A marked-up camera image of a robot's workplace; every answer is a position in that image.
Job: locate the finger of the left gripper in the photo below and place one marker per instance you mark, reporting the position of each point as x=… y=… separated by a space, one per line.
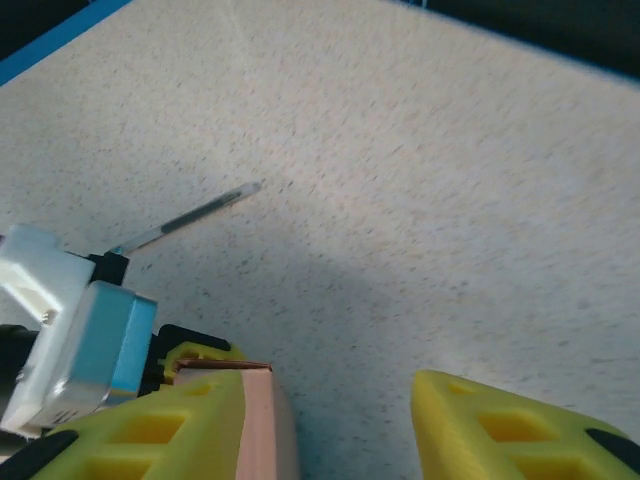
x=210 y=351

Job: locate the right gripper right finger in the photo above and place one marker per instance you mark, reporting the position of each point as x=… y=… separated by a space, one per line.
x=450 y=425

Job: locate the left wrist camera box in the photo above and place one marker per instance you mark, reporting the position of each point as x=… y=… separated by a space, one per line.
x=60 y=300

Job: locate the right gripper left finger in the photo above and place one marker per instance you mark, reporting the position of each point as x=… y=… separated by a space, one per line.
x=210 y=415

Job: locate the black pen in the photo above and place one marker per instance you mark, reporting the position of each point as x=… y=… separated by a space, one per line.
x=200 y=210

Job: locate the orange cardboard paper box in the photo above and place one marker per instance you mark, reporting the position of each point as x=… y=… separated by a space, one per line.
x=265 y=425

